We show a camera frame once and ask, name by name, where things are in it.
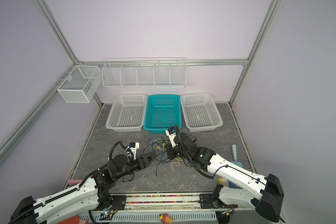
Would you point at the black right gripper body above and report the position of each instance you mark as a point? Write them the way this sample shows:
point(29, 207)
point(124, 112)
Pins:
point(173, 152)

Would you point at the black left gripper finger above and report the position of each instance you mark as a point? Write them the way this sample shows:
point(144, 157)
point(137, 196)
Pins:
point(151, 163)
point(149, 157)

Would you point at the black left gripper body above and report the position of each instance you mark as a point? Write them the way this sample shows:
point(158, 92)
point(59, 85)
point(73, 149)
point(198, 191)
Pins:
point(140, 165)

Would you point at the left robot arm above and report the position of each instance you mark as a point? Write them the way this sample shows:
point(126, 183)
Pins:
point(91, 194)

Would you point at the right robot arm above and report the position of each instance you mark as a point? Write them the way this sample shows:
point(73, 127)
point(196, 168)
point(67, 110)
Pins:
point(262, 193)

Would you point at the teal plastic basket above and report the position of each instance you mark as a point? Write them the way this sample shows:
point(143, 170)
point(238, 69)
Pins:
point(162, 113)

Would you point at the white plastic basket right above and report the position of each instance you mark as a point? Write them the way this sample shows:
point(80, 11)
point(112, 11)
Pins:
point(200, 112)

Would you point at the white plastic basket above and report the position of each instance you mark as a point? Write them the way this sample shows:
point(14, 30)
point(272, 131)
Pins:
point(200, 112)
point(127, 113)

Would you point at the white plastic basket left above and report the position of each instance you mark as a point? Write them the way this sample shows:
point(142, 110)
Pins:
point(127, 113)

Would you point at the red yellow toy figure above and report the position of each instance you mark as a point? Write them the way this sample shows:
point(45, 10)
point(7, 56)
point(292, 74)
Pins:
point(165, 219)

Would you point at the light blue scoop tool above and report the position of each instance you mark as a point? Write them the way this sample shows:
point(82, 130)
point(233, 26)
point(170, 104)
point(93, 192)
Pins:
point(235, 158)

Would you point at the pink object at edge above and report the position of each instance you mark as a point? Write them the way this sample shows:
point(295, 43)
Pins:
point(74, 181)

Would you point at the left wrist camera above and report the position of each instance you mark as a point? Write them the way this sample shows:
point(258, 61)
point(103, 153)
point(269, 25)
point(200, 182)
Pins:
point(132, 149)

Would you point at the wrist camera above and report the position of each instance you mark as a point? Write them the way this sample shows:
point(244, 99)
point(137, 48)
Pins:
point(172, 135)
point(132, 149)

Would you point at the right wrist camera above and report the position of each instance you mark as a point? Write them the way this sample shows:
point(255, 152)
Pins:
point(172, 135)

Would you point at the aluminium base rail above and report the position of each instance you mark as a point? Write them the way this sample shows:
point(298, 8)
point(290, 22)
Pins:
point(145, 209)

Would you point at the white wire wall rack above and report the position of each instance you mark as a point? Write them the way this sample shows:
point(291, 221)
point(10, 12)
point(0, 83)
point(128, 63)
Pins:
point(144, 72)

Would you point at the white mesh wall box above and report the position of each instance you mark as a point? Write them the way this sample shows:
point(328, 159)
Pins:
point(81, 84)

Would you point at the aluminium frame post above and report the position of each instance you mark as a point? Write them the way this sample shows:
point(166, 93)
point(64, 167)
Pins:
point(266, 24)

